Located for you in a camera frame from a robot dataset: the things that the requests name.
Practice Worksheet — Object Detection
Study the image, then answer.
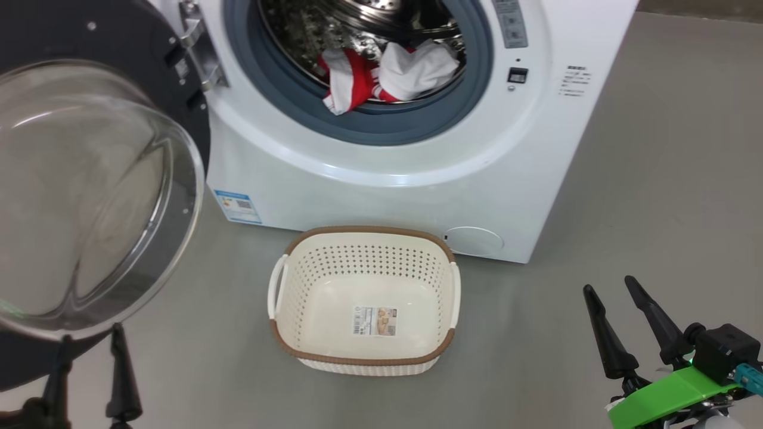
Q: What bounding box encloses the grey instruction sticker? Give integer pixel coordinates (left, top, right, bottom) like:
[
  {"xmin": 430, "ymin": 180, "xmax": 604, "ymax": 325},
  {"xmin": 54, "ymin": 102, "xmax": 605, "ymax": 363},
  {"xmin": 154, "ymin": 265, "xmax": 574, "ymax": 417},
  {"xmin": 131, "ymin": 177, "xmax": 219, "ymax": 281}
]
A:
[{"xmin": 492, "ymin": 0, "xmax": 529, "ymax": 49}]

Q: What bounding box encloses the metal washing machine door hinge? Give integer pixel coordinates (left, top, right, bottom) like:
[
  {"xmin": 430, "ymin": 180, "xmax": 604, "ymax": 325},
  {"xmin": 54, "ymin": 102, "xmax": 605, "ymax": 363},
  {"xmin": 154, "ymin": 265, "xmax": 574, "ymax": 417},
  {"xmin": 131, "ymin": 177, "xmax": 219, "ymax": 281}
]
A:
[{"xmin": 178, "ymin": 0, "xmax": 228, "ymax": 93}]

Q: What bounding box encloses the black round glass washer door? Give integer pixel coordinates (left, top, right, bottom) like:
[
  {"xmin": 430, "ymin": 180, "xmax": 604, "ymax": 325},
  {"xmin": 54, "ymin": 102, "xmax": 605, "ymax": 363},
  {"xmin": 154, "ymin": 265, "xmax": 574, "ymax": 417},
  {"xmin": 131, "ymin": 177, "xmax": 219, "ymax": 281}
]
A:
[{"xmin": 0, "ymin": 0, "xmax": 212, "ymax": 391}]

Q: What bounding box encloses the blue energy label sticker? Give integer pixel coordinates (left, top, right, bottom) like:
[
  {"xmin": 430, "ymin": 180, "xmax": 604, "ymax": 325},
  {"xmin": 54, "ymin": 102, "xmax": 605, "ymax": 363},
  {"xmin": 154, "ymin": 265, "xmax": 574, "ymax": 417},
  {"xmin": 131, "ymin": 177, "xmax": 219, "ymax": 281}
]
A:
[{"xmin": 213, "ymin": 189, "xmax": 263, "ymax": 225}]

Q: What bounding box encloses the cream perforated laundry basket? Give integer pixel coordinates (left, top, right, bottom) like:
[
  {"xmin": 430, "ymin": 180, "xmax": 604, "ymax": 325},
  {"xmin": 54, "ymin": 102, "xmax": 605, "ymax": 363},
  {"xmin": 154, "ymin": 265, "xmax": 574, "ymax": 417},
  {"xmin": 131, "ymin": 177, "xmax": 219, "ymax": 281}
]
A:
[{"xmin": 267, "ymin": 225, "xmax": 461, "ymax": 377}]

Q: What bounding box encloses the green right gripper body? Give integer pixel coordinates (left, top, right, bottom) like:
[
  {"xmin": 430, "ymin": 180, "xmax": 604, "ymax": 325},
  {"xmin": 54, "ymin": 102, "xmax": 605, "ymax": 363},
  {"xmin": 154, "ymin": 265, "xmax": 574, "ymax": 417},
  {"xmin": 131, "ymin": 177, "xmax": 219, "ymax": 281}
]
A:
[{"xmin": 606, "ymin": 363, "xmax": 743, "ymax": 429}]

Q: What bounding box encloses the stainless steel washing machine drum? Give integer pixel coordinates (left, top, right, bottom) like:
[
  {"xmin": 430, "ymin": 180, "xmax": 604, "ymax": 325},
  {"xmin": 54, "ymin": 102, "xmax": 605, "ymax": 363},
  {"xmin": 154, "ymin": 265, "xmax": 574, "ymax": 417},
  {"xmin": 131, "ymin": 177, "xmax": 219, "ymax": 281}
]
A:
[{"xmin": 258, "ymin": 0, "xmax": 467, "ymax": 105}]

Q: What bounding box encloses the paper product label sticker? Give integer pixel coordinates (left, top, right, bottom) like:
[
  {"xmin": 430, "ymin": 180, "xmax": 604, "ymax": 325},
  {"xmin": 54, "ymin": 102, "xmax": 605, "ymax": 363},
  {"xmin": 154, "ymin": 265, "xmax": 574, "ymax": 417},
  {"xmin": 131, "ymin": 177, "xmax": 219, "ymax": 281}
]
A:
[{"xmin": 352, "ymin": 306, "xmax": 399, "ymax": 337}]

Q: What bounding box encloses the white front-load washing machine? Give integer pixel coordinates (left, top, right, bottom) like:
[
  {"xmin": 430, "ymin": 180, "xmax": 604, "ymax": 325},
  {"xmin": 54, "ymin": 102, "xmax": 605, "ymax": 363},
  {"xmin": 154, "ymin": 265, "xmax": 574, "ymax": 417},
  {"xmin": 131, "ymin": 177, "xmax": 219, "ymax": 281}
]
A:
[{"xmin": 149, "ymin": 0, "xmax": 640, "ymax": 264}]

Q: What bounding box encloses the round white filter cover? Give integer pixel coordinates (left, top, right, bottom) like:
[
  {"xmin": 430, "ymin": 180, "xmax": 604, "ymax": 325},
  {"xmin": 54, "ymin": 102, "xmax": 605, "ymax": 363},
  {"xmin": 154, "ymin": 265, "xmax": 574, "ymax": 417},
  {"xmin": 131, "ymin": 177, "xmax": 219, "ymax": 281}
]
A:
[{"xmin": 443, "ymin": 226, "xmax": 505, "ymax": 257}]

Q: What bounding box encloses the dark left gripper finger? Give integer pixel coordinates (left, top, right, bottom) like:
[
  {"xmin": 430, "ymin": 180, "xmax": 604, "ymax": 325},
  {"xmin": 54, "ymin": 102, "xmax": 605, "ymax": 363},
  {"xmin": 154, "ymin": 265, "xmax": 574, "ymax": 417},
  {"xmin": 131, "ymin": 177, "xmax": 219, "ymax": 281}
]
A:
[
  {"xmin": 39, "ymin": 335, "xmax": 75, "ymax": 428},
  {"xmin": 106, "ymin": 323, "xmax": 144, "ymax": 429}
]

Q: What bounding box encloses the red and white garment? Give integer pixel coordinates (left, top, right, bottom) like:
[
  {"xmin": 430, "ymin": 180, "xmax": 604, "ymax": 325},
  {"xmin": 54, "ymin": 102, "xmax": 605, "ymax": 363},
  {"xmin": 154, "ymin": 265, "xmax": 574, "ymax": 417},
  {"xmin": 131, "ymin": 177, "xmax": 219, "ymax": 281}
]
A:
[{"xmin": 316, "ymin": 39, "xmax": 461, "ymax": 116}]

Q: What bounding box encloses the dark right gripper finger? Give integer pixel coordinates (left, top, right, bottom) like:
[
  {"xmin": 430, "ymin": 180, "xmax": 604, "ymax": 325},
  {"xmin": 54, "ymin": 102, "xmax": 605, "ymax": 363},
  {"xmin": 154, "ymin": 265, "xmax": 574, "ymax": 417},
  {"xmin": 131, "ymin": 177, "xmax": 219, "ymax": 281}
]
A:
[
  {"xmin": 624, "ymin": 275, "xmax": 687, "ymax": 366},
  {"xmin": 582, "ymin": 284, "xmax": 640, "ymax": 381}
]

